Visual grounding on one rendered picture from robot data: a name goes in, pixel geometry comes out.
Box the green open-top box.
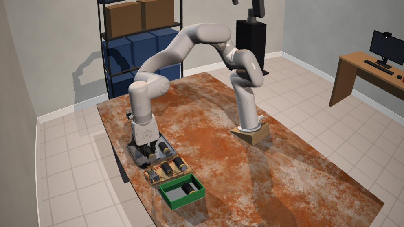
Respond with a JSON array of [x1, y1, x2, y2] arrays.
[[159, 173, 205, 210]]

